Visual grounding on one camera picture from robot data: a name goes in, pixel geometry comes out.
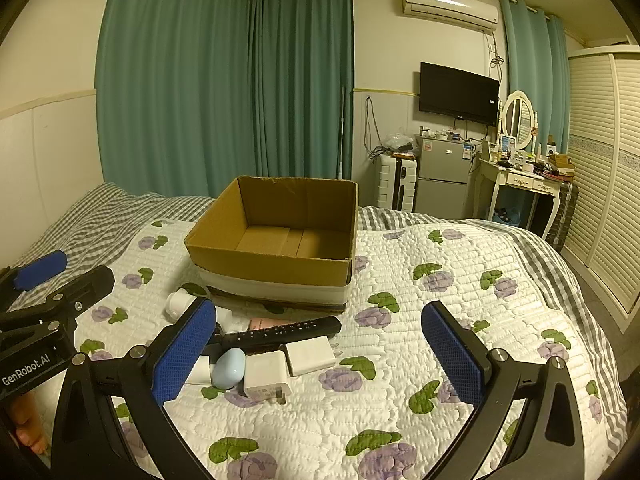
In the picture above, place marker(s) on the brown cardboard box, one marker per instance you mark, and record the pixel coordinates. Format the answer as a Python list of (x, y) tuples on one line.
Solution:
[(270, 260)]

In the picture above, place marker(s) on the oval white mirror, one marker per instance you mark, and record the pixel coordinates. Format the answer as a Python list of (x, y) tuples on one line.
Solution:
[(517, 120)]

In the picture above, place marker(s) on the clear plastic bag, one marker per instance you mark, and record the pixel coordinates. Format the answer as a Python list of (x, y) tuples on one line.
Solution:
[(395, 142)]

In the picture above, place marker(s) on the white bottle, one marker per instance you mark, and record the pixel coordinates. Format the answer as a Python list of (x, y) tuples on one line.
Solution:
[(177, 304)]

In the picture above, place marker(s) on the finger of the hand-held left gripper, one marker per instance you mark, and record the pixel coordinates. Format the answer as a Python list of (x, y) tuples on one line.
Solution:
[(42, 267), (85, 287)]

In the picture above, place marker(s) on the white louvered wardrobe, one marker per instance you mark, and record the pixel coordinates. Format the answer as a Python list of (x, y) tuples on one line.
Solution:
[(610, 170)]

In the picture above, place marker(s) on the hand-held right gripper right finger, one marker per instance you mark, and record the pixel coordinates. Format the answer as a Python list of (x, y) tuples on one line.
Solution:
[(450, 355)]

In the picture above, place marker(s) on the white air conditioner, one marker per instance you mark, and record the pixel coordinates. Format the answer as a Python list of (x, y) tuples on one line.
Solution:
[(450, 7)]

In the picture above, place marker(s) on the white dressing table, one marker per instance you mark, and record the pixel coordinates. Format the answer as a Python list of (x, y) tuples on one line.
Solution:
[(522, 180)]

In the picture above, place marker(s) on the teal corner curtain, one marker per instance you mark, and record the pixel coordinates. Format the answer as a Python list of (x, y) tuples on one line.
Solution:
[(300, 85)]

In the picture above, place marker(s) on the narrow teal curtain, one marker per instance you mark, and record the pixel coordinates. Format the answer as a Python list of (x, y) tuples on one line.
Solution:
[(535, 70)]

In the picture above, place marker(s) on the silver fridge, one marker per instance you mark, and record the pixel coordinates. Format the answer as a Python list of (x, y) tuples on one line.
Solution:
[(442, 180)]

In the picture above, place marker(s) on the wide teal curtain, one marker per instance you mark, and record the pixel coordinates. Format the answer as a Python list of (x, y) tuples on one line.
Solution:
[(175, 85)]

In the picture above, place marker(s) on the brown boxes stack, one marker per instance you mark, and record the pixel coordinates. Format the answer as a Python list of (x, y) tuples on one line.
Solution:
[(561, 165)]

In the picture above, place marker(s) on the black wall television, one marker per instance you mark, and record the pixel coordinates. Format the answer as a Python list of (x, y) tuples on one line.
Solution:
[(457, 92)]

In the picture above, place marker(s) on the white suitcase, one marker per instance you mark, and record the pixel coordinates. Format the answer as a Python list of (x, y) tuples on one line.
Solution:
[(390, 182)]

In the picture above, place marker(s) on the white floral quilt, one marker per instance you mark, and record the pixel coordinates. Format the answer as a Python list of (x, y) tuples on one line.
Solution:
[(350, 410)]

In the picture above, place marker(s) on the black remote control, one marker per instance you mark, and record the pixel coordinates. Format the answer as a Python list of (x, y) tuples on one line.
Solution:
[(280, 332)]

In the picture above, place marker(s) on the white mop pole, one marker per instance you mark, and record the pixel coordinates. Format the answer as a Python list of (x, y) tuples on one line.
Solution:
[(342, 130)]

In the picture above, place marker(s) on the light blue earbud case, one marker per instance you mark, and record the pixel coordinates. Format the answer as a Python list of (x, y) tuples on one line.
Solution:
[(229, 367)]

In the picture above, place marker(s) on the white square charger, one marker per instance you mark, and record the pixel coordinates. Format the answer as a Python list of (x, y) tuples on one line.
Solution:
[(265, 375)]

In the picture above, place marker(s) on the person's left hand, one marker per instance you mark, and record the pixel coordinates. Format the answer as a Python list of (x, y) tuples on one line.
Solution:
[(27, 425)]

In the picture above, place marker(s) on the dark suitcase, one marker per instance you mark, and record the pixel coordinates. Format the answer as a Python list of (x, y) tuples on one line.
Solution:
[(562, 210)]

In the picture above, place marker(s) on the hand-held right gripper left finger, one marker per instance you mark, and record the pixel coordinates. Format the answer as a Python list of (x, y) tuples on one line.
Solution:
[(184, 355)]

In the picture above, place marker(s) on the pink case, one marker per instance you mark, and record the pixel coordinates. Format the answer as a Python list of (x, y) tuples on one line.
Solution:
[(262, 321)]

